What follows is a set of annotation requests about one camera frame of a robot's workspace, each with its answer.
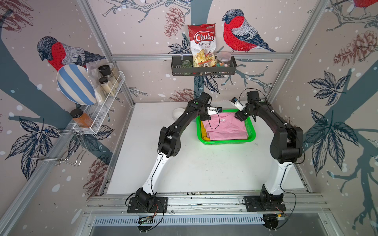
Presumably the yellow t-shirt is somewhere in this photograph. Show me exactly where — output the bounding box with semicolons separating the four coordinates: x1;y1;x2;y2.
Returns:
200;121;211;141

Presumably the pink t-shirt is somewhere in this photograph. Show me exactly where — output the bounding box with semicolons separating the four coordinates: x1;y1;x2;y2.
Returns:
203;113;248;141

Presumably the green plastic basket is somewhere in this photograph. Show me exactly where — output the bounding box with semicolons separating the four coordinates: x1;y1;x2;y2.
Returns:
196;109;256;145

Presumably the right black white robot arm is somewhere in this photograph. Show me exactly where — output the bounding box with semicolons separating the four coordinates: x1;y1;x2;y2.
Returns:
231;90;303;211

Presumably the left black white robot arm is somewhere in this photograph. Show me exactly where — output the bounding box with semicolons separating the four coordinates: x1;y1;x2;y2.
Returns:
135;92;212;211

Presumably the white bowl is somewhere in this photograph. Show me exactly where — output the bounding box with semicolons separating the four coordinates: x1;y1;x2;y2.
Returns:
172;108;185;121

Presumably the green glass jar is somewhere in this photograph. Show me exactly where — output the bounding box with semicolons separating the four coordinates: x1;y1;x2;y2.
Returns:
181;60;193;68

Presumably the clear candy jar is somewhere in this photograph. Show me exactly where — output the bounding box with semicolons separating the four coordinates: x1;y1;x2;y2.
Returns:
216;52;232;67

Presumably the Chuba cassava chips bag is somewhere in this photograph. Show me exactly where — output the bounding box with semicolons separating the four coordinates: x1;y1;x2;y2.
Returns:
188;24;216;67

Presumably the black lid spice jar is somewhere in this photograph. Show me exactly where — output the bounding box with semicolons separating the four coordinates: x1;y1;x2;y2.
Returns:
98;65;119;88
98;77;116;96

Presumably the orange spice jar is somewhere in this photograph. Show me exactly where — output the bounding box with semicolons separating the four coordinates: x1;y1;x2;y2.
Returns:
70;108;94;128

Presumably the blue striped plate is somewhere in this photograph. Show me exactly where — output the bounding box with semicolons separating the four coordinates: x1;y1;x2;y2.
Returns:
57;65;96;105

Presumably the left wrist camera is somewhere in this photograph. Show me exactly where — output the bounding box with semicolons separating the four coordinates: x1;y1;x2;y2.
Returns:
207;107;223;116

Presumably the black wall shelf basket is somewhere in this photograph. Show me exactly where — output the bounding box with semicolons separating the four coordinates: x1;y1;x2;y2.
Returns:
171;56;237;76

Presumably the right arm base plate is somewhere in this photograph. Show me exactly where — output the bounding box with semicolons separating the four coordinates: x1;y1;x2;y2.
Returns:
242;194;286;212

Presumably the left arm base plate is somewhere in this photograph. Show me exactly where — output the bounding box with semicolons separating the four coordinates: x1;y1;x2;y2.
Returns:
127;197;168;213

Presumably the white wire wall rack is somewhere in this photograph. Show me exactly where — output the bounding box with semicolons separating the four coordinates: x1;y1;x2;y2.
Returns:
69;71;126;135

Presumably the chrome wire hanger rack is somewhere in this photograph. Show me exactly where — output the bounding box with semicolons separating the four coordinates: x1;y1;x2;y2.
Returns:
29;129;88;166

